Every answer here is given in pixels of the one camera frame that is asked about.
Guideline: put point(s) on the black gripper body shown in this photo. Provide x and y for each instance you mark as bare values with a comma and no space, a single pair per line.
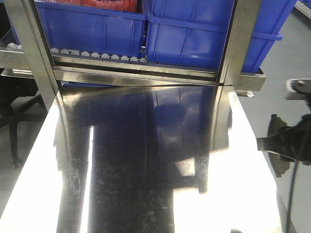
295,140

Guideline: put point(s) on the grey brake pad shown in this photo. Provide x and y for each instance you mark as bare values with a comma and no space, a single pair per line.
280,164

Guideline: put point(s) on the blue plastic bin right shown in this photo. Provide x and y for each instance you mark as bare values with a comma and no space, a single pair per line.
192,33

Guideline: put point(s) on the blue plastic bin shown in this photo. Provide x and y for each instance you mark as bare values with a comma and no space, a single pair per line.
73,27
192,33

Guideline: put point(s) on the blue plastic bin left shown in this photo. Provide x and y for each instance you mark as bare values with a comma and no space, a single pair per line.
73,27

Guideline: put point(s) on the black office chair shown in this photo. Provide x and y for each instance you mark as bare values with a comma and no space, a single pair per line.
12,88

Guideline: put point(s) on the stainless steel rack frame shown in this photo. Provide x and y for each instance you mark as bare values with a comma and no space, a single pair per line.
50,69

